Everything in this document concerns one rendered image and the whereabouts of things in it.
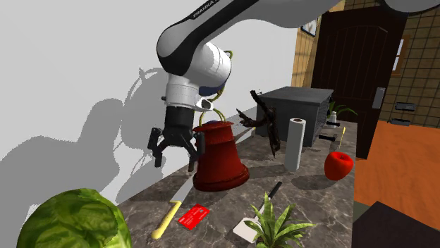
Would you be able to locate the white paper towel roll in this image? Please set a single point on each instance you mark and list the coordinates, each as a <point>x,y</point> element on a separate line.
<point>295,144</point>

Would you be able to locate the green lettuce head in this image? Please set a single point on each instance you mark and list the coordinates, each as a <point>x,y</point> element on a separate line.
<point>72,223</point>

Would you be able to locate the red apple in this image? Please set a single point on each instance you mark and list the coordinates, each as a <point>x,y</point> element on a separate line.
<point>338,166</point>

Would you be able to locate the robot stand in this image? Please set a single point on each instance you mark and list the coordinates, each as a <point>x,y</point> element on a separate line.
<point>398,230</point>

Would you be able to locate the window with brown frame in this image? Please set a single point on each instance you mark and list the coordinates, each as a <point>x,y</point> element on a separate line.
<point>399,55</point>

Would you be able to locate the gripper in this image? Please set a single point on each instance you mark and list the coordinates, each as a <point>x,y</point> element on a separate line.
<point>178,125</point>

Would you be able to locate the dark red pot with stems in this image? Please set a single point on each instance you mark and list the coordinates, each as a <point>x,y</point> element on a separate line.
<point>220,158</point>

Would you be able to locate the green fern plant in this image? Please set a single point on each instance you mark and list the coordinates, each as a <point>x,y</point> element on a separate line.
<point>275,226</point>

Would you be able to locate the dark brown door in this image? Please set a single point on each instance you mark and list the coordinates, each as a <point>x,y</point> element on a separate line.
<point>357,62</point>

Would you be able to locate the small green leafy plant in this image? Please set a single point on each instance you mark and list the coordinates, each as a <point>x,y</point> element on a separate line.
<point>338,109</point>

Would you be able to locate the dark grey box appliance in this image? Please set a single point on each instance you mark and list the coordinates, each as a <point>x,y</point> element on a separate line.
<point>295,103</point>

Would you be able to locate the thin yellow stick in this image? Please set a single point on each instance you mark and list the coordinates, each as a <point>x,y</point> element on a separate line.
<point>342,137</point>

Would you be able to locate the dark brown branch figure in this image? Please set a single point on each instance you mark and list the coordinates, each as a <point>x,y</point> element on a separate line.
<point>271,130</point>

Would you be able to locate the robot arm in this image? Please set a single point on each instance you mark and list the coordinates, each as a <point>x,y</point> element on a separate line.
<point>206,65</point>

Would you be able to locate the framed wall picture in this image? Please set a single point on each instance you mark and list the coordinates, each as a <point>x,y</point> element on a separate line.
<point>310,27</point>

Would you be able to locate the red card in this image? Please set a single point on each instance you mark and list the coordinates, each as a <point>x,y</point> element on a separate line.
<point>193,217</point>

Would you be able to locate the small white bottle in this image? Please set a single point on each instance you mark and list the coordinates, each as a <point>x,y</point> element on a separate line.
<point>333,118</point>

